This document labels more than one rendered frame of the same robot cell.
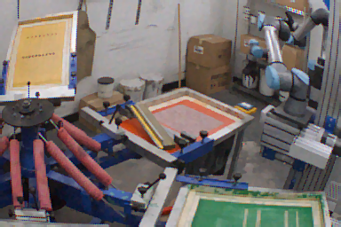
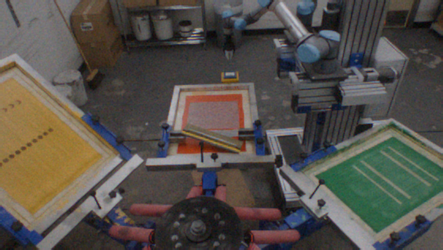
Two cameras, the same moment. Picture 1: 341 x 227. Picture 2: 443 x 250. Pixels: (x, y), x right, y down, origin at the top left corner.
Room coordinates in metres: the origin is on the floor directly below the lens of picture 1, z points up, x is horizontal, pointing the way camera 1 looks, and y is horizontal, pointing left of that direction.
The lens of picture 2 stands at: (0.61, 0.92, 2.28)
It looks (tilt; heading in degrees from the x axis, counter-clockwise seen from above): 39 degrees down; 323
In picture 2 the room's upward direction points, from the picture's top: 4 degrees counter-clockwise
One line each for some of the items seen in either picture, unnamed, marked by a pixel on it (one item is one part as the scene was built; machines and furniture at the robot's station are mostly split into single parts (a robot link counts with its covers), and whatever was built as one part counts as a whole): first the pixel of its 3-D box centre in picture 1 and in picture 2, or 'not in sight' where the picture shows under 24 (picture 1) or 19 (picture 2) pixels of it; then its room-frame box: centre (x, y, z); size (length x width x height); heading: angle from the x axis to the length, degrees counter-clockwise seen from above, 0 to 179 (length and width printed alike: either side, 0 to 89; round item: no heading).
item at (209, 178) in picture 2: (104, 141); (209, 179); (1.57, 0.30, 1.02); 0.17 x 0.06 x 0.05; 141
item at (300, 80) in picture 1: (298, 82); (327, 43); (1.63, -0.65, 1.42); 0.13 x 0.12 x 0.14; 90
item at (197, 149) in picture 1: (191, 152); (258, 141); (1.64, -0.12, 0.97); 0.30 x 0.05 x 0.07; 141
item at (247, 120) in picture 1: (179, 120); (213, 118); (2.00, -0.06, 0.97); 0.79 x 0.58 x 0.04; 141
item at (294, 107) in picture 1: (296, 103); (325, 61); (1.63, -0.66, 1.31); 0.15 x 0.15 x 0.10
